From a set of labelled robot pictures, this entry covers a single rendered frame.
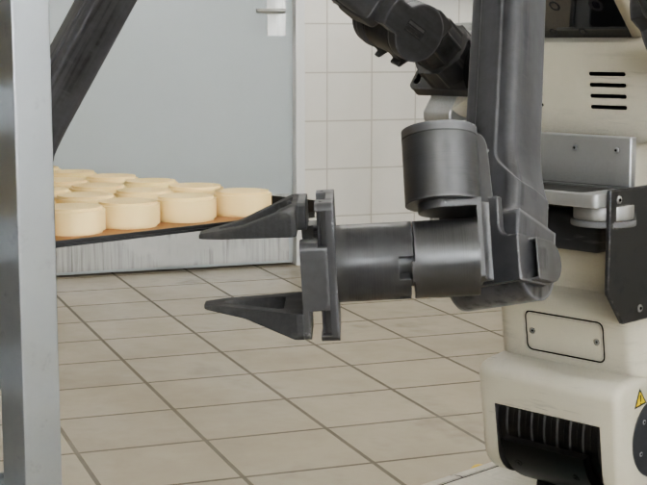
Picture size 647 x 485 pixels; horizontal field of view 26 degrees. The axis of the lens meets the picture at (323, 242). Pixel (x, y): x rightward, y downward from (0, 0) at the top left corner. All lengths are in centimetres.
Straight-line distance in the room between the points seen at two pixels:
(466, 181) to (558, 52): 76
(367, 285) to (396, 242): 4
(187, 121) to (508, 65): 460
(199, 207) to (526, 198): 26
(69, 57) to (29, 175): 67
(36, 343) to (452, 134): 33
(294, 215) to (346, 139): 489
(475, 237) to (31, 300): 31
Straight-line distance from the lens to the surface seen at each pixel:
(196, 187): 121
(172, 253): 573
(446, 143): 102
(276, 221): 100
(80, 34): 162
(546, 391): 179
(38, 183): 96
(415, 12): 181
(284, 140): 582
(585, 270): 181
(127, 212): 109
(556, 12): 175
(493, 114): 112
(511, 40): 115
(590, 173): 173
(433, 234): 101
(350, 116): 588
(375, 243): 101
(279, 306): 106
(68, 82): 162
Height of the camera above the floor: 91
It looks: 8 degrees down
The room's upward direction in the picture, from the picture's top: straight up
